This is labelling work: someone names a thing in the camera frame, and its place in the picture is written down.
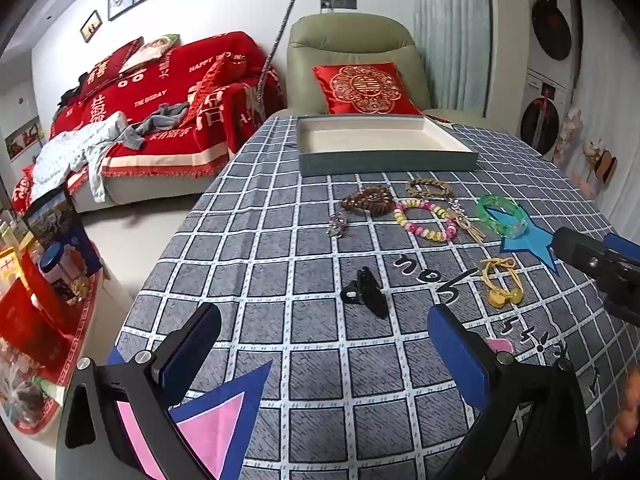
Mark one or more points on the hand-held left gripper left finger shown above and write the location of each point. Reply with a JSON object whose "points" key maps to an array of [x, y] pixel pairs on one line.
{"points": [[195, 340]]}

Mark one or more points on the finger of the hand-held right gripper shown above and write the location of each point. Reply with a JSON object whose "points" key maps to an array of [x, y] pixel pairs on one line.
{"points": [[575, 250], [622, 246]]}

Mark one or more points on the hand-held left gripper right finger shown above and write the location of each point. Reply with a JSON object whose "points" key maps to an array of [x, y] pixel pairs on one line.
{"points": [[457, 355]]}

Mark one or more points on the green translucent bangle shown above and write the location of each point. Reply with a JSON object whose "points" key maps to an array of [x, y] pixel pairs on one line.
{"points": [[492, 220]]}

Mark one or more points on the black hair claw clip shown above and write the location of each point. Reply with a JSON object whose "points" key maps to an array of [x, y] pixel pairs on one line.
{"points": [[370, 292]]}

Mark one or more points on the gold metal hair clip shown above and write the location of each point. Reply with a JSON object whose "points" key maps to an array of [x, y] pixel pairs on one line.
{"points": [[467, 222]]}

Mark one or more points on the silver heart jewellery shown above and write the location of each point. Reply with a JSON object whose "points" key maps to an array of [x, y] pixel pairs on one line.
{"points": [[337, 222]]}

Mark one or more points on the shallow grey-green tray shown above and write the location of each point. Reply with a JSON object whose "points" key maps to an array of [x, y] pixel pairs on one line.
{"points": [[385, 135]]}

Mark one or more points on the person's right hand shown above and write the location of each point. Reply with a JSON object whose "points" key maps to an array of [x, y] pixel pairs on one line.
{"points": [[629, 410]]}

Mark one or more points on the wooden ornament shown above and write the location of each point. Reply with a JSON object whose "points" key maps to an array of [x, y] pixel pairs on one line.
{"points": [[602, 165]]}

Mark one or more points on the pink flower decoration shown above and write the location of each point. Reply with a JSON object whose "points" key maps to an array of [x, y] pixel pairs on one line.
{"points": [[567, 135]]}

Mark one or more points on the red patterned tray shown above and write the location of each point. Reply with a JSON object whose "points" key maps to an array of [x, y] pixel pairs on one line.
{"points": [[65, 365]]}

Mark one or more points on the white washing machine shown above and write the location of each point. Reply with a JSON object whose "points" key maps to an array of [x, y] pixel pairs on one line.
{"points": [[542, 115]]}

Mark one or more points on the blue lid jar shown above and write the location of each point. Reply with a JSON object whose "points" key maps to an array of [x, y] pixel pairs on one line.
{"points": [[56, 265]]}

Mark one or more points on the beige sofa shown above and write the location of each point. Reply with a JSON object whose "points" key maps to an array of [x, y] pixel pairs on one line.
{"points": [[150, 185]]}

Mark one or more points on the blue printed box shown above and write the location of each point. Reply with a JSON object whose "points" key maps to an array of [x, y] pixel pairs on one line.
{"points": [[55, 220]]}

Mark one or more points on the red folding fan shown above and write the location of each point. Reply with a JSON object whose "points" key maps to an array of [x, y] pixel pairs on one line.
{"points": [[438, 118]]}

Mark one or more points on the yellow box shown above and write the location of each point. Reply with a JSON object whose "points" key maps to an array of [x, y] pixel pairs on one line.
{"points": [[12, 247]]}

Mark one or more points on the grey garment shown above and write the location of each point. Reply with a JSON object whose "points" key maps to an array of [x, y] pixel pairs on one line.
{"points": [[157, 122]]}

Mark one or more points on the white garment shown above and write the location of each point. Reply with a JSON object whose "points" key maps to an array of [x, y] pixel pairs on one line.
{"points": [[75, 152]]}

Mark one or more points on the white dryer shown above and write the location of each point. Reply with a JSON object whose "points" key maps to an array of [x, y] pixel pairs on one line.
{"points": [[552, 25]]}

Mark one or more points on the red covered sofa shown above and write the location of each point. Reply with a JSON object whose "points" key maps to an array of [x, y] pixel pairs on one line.
{"points": [[175, 85]]}

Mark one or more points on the pale green curtain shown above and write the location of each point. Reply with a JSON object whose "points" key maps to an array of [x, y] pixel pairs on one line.
{"points": [[450, 25]]}

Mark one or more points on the red fringed pillow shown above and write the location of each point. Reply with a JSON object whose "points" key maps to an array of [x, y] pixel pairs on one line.
{"points": [[220, 77]]}

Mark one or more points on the red embroidered cushion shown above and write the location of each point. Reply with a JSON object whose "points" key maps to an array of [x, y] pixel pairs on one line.
{"points": [[365, 87]]}

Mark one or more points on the red pillow with white characters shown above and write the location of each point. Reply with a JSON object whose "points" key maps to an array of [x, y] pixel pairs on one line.
{"points": [[107, 67]]}

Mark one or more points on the photo printed pillow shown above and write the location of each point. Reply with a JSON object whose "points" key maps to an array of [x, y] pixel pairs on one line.
{"points": [[150, 52]]}

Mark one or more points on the green leather armchair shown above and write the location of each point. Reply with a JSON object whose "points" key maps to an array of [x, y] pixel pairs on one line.
{"points": [[345, 45]]}

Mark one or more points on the unframed wall photo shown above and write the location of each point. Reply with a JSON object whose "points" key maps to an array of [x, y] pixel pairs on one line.
{"points": [[24, 137]]}

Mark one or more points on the small black picture frame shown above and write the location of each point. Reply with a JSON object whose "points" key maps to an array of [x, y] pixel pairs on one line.
{"points": [[91, 25]]}

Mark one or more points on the wall socket panel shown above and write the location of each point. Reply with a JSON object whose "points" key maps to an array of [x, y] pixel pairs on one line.
{"points": [[338, 3]]}

